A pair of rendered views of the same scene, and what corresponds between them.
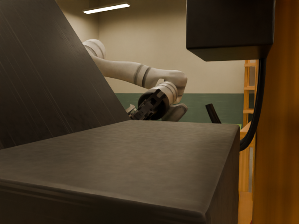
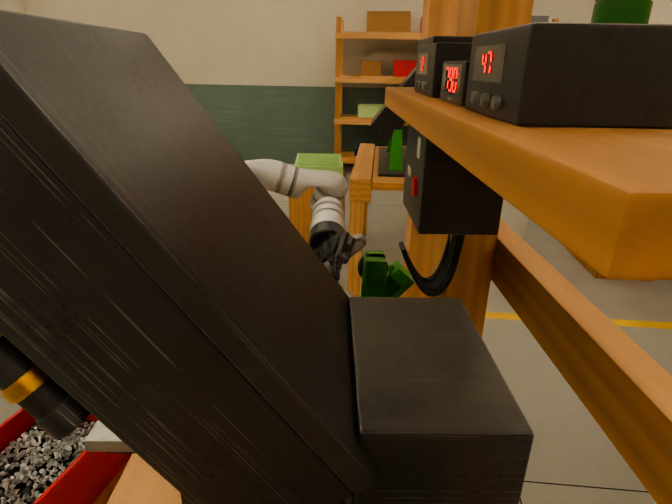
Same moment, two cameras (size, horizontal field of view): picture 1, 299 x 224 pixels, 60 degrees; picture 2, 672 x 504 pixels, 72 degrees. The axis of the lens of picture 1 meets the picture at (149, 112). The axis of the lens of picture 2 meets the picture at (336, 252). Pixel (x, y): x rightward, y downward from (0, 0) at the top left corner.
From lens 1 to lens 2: 0.46 m
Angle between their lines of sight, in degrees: 28
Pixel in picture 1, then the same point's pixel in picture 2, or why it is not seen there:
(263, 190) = not seen: hidden behind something
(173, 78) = (333, 187)
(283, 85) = not seen: hidden behind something
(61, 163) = (430, 409)
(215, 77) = (283, 55)
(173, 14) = not seen: outside the picture
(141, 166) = (474, 402)
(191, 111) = (244, 119)
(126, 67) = (264, 171)
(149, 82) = (298, 191)
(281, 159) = (469, 295)
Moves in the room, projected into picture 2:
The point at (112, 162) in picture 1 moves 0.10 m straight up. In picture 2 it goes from (455, 401) to (466, 322)
